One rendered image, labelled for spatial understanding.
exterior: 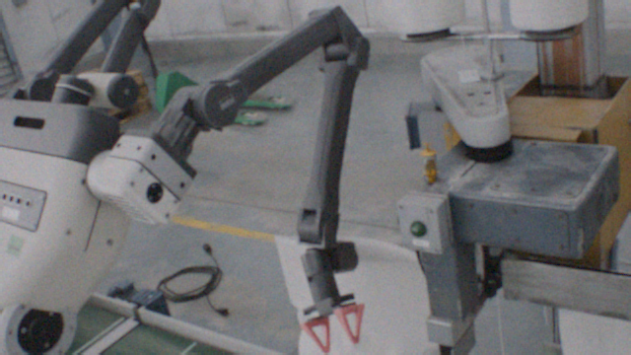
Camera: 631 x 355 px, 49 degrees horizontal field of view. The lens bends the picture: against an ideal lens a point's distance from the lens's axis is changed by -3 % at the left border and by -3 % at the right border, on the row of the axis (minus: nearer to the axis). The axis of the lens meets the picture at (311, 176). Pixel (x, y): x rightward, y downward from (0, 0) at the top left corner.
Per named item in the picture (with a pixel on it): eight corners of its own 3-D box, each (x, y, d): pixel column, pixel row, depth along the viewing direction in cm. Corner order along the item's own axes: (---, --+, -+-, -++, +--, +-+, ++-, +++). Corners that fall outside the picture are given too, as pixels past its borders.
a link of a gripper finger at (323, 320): (333, 352, 150) (320, 309, 152) (354, 345, 144) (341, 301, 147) (308, 359, 145) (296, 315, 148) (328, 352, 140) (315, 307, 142)
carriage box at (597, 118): (488, 254, 156) (474, 121, 143) (540, 187, 179) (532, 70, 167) (600, 272, 141) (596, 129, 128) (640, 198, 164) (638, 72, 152)
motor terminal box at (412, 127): (409, 161, 169) (402, 115, 165) (412, 144, 178) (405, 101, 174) (444, 157, 167) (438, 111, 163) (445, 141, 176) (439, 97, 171)
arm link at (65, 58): (112, -32, 182) (132, -38, 175) (146, 7, 190) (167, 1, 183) (5, 97, 164) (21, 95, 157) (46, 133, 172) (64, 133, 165)
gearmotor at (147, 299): (103, 319, 306) (92, 290, 301) (128, 301, 317) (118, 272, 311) (147, 334, 288) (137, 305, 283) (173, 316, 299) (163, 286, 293)
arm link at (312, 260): (293, 253, 148) (311, 245, 144) (316, 250, 153) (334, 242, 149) (302, 285, 146) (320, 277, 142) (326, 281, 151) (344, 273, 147)
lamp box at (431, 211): (403, 248, 123) (395, 201, 119) (415, 235, 126) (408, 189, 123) (442, 254, 118) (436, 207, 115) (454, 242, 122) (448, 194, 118)
